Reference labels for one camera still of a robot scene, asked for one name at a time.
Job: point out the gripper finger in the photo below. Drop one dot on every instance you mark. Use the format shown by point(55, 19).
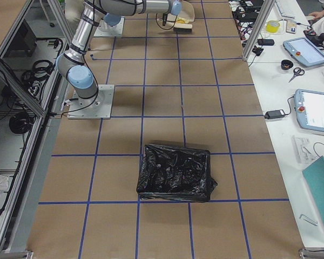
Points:
point(165, 18)

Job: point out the yellow sponge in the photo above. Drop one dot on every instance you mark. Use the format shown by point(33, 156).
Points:
point(181, 20)

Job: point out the beige hand brush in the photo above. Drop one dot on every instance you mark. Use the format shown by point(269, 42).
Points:
point(179, 28)

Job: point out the beige dustpan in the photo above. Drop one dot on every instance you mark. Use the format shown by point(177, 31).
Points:
point(187, 12)

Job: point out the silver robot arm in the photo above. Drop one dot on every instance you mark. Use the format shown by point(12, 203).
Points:
point(110, 20)
point(71, 63)

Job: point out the black lined trash bin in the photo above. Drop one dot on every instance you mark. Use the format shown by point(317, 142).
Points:
point(175, 173)

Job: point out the yellow tape roll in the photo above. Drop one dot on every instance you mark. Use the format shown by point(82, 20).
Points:
point(272, 26)

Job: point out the white keyboard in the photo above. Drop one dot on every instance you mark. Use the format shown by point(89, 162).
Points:
point(283, 9)

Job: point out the small black bowl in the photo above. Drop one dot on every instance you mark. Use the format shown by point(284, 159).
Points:
point(286, 64)

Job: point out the far teach pendant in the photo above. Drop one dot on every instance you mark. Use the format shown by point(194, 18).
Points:
point(304, 51)

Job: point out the teach pendant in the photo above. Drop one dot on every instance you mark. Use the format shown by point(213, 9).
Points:
point(304, 51)
point(309, 109)

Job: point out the black scissors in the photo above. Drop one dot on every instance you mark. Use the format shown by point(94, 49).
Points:
point(297, 72)

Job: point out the black power adapter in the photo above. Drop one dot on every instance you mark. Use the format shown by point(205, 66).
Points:
point(274, 114)

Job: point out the near teach pendant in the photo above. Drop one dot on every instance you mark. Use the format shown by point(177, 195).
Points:
point(309, 109)

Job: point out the metal hex key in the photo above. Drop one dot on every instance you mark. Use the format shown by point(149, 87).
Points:
point(308, 219)

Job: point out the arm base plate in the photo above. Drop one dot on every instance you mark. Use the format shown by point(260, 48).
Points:
point(106, 31)
point(95, 108)

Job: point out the aluminium frame post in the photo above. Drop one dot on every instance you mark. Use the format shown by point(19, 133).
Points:
point(259, 23)

